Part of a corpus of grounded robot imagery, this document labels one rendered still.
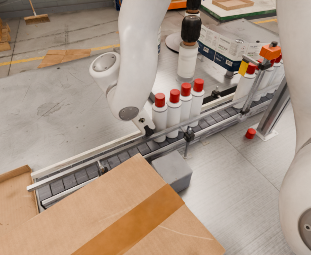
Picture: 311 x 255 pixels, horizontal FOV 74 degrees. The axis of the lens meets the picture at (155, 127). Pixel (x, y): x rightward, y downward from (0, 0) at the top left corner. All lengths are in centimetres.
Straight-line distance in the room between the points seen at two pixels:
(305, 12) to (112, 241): 40
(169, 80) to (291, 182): 88
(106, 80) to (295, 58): 35
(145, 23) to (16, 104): 89
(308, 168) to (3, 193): 84
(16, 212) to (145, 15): 68
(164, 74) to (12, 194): 83
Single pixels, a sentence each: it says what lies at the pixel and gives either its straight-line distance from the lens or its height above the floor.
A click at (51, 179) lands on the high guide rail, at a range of 67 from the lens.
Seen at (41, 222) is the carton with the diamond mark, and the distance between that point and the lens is 43.
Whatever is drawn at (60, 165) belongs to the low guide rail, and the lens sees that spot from 75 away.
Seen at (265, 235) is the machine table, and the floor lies 83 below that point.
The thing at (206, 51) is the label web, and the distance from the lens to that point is 122.
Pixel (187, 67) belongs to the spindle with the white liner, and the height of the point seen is 97.
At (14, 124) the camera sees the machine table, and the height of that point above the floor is 83.
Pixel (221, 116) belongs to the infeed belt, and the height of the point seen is 88.
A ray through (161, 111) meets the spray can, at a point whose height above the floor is 104.
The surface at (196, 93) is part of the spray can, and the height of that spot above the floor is 105.
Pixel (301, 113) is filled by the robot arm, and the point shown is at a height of 128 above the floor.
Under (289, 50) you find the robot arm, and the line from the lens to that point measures 31.
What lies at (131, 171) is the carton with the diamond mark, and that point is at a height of 112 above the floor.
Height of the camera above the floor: 149
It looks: 47 degrees down
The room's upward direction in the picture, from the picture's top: straight up
